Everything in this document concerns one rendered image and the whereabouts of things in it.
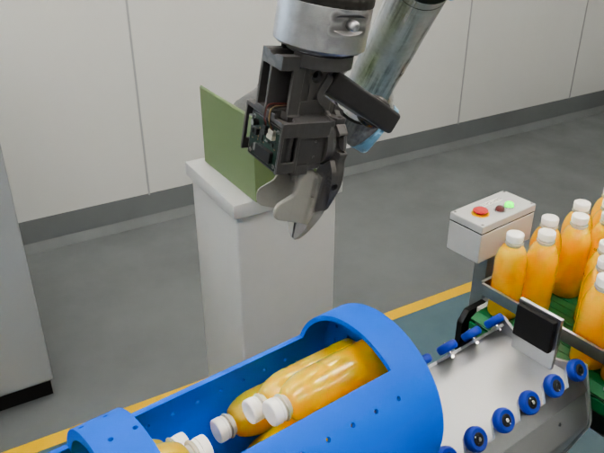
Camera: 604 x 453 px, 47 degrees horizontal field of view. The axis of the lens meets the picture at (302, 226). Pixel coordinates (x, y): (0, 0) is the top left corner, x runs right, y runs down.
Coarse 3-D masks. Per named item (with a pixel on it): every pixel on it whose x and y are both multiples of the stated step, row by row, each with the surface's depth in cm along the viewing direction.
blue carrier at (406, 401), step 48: (336, 336) 118; (384, 336) 102; (240, 384) 112; (384, 384) 97; (432, 384) 100; (96, 432) 85; (144, 432) 84; (192, 432) 109; (288, 432) 88; (336, 432) 91; (384, 432) 95; (432, 432) 101
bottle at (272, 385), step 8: (336, 344) 112; (344, 344) 111; (320, 352) 110; (328, 352) 110; (304, 360) 108; (312, 360) 108; (288, 368) 107; (296, 368) 106; (272, 376) 106; (280, 376) 105; (288, 376) 105; (264, 384) 105; (272, 384) 104; (280, 384) 104; (264, 392) 104; (272, 392) 103; (264, 400) 103
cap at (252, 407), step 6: (252, 396) 104; (246, 402) 102; (252, 402) 102; (258, 402) 102; (246, 408) 103; (252, 408) 102; (258, 408) 102; (246, 414) 104; (252, 414) 102; (258, 414) 102; (252, 420) 103; (258, 420) 102
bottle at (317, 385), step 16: (336, 352) 104; (352, 352) 103; (368, 352) 104; (304, 368) 101; (320, 368) 100; (336, 368) 100; (352, 368) 101; (368, 368) 102; (384, 368) 104; (288, 384) 98; (304, 384) 98; (320, 384) 98; (336, 384) 99; (352, 384) 100; (288, 400) 97; (304, 400) 97; (320, 400) 97; (288, 416) 97; (304, 416) 97
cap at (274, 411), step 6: (276, 396) 97; (264, 402) 97; (270, 402) 96; (276, 402) 96; (264, 408) 98; (270, 408) 96; (276, 408) 96; (282, 408) 96; (264, 414) 98; (270, 414) 97; (276, 414) 95; (282, 414) 96; (270, 420) 97; (276, 420) 95; (282, 420) 96; (276, 426) 97
